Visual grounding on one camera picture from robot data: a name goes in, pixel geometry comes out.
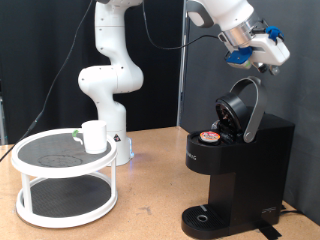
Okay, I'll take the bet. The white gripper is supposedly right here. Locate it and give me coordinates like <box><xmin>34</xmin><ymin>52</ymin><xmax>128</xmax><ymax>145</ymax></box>
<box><xmin>249</xmin><ymin>32</ymin><xmax>291</xmax><ymax>77</ymax></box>

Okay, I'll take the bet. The orange rimmed coffee pod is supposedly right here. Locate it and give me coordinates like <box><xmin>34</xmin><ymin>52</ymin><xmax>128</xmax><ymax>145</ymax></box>
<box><xmin>198</xmin><ymin>130</ymin><xmax>222</xmax><ymax>144</ymax></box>

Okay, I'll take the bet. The black Keurig coffee machine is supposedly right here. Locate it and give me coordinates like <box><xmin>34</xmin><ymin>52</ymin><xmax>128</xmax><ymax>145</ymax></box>
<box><xmin>180</xmin><ymin>75</ymin><xmax>296</xmax><ymax>240</ymax></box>

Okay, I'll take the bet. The white mug with green sticker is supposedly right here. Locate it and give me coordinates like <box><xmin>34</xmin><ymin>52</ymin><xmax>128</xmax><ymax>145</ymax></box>
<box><xmin>71</xmin><ymin>120</ymin><xmax>108</xmax><ymax>155</ymax></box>

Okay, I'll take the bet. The grey fabric backdrop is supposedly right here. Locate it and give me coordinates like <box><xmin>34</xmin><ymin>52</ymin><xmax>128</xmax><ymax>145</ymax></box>
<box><xmin>179</xmin><ymin>0</ymin><xmax>320</xmax><ymax>226</ymax></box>

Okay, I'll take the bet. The grey metal pole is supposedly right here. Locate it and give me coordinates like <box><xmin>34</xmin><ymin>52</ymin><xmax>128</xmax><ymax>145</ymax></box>
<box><xmin>175</xmin><ymin>0</ymin><xmax>192</xmax><ymax>129</ymax></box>

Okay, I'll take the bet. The black tape strip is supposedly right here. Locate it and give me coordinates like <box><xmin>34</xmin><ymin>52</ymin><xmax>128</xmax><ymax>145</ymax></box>
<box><xmin>256</xmin><ymin>223</ymin><xmax>283</xmax><ymax>240</ymax></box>

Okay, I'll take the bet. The white two-tier turntable stand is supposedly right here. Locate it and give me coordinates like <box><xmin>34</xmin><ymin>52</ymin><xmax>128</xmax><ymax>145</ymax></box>
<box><xmin>9</xmin><ymin>127</ymin><xmax>119</xmax><ymax>230</ymax></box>

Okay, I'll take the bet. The black curtain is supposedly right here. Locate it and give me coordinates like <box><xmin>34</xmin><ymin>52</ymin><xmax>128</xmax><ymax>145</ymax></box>
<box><xmin>0</xmin><ymin>0</ymin><xmax>185</xmax><ymax>146</ymax></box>

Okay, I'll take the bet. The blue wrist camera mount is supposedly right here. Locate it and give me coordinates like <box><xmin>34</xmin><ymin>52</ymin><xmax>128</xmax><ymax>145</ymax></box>
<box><xmin>224</xmin><ymin>46</ymin><xmax>255</xmax><ymax>70</ymax></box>

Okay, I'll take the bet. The blue cable clip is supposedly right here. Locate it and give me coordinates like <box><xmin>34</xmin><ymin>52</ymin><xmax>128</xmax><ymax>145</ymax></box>
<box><xmin>265</xmin><ymin>25</ymin><xmax>286</xmax><ymax>43</ymax></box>

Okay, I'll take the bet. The black power cord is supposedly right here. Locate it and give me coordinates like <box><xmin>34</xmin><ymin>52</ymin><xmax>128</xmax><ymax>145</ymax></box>
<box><xmin>279</xmin><ymin>203</ymin><xmax>306</xmax><ymax>216</ymax></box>

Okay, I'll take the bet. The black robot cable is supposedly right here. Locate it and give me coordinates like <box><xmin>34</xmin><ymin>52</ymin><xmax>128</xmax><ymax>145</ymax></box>
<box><xmin>0</xmin><ymin>0</ymin><xmax>228</xmax><ymax>163</ymax></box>

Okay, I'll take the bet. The grey metal frame post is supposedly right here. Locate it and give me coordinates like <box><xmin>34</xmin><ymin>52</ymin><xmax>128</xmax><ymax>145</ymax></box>
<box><xmin>0</xmin><ymin>95</ymin><xmax>7</xmax><ymax>146</ymax></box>

